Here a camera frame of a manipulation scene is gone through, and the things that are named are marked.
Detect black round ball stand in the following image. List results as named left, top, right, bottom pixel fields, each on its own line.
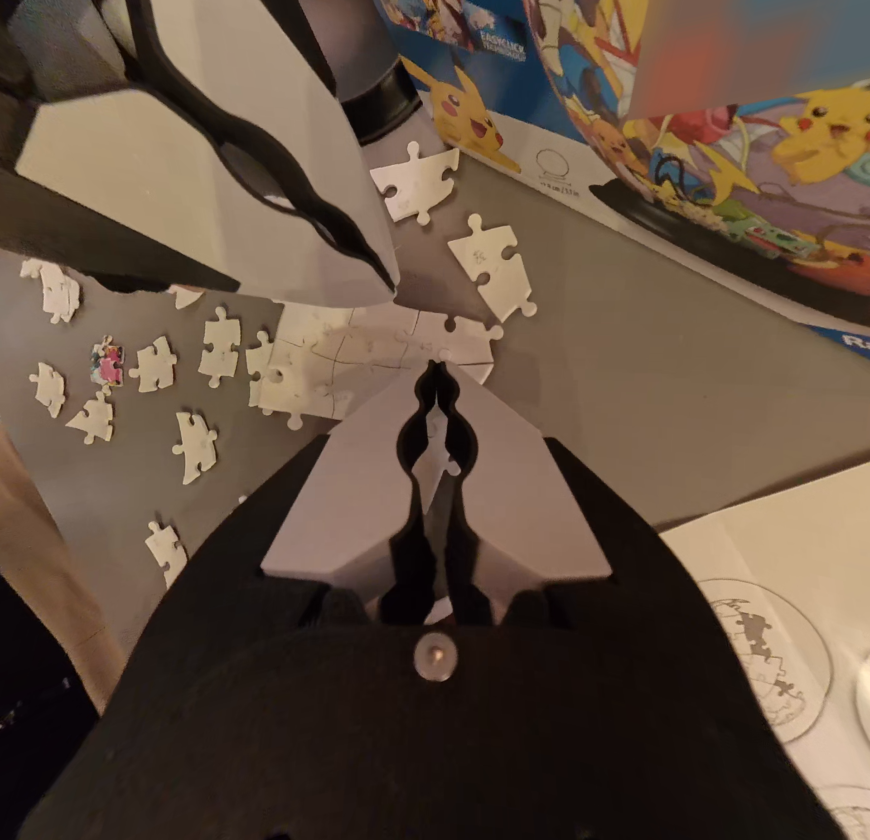
left=292, top=0, right=424, bottom=146

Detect white instruction sheet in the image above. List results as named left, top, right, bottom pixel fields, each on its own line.
left=659, top=462, right=870, bottom=840

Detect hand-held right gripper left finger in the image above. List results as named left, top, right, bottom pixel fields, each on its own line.
left=260, top=360, right=439, bottom=625

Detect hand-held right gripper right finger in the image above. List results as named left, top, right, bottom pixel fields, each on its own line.
left=436, top=360, right=613, bottom=625

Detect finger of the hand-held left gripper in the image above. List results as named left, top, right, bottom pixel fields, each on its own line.
left=135, top=0, right=402, bottom=291
left=15, top=85, right=398, bottom=308

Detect person's black jacket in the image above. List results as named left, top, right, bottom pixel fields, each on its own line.
left=0, top=575, right=103, bottom=840

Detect colourful cartoon puzzle box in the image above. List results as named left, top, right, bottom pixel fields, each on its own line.
left=360, top=0, right=870, bottom=361

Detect person's beige trousers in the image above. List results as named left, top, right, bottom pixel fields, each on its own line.
left=0, top=418, right=130, bottom=715

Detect white puzzle pieces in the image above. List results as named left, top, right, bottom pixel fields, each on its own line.
left=19, top=141, right=538, bottom=589

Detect pink printed puzzle piece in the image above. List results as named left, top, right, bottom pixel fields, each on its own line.
left=90, top=335, right=126, bottom=387

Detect small white puzzle section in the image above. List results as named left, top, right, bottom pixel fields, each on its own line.
left=246, top=303, right=409, bottom=432

